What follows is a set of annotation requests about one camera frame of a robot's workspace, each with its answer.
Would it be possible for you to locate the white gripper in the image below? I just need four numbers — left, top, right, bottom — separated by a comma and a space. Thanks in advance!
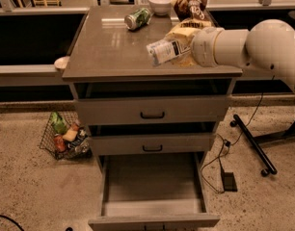
165, 27, 224, 67

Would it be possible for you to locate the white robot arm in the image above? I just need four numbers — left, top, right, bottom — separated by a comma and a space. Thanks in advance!
166, 19, 295, 93

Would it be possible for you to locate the top grey drawer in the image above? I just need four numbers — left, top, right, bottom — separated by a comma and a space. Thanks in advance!
73, 82, 232, 126

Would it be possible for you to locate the grey drawer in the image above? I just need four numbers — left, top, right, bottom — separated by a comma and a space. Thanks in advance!
73, 82, 232, 126
89, 152, 220, 231
89, 121, 216, 155

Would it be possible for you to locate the grey drawer cabinet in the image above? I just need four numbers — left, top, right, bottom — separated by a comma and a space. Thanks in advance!
62, 4, 244, 231

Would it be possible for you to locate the middle grey drawer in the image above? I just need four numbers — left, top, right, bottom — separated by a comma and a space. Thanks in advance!
89, 121, 216, 155

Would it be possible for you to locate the bottom grey drawer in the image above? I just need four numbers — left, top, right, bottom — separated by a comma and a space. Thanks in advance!
89, 152, 220, 231

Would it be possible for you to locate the brown chip bag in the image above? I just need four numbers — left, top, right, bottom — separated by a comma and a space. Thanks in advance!
171, 0, 213, 29

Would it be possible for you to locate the white bowl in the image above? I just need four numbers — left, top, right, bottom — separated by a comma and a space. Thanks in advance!
148, 0, 173, 15

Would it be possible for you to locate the green soda can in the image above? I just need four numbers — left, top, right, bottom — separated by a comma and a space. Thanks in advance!
124, 8, 151, 31

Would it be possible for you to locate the small round white disc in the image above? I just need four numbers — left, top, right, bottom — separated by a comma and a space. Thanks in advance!
54, 56, 69, 70

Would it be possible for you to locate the black wheeled stand base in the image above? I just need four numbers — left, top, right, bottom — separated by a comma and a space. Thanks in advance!
230, 115, 295, 177

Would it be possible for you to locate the black floor pedal box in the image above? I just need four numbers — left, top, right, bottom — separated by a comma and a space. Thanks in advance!
222, 172, 237, 192

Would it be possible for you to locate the green chip bag in basket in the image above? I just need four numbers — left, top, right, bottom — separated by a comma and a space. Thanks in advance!
50, 112, 67, 135

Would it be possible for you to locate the black floor cable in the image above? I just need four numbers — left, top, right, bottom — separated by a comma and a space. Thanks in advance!
200, 93, 266, 194

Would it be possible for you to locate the black wire basket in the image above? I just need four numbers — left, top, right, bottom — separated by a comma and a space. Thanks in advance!
40, 111, 92, 160

